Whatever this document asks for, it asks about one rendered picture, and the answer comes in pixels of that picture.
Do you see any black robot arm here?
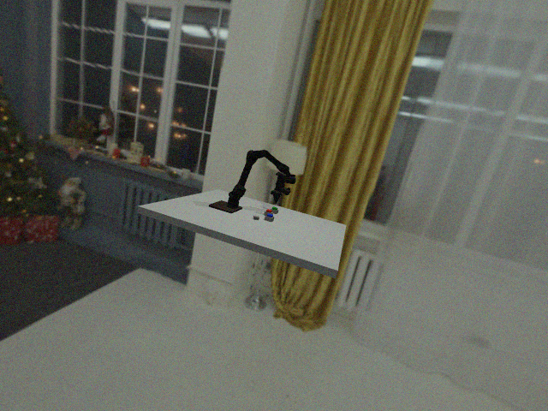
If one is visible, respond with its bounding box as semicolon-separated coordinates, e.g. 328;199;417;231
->
226;150;296;209

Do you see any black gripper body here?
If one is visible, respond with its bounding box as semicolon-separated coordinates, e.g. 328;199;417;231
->
271;182;285;196

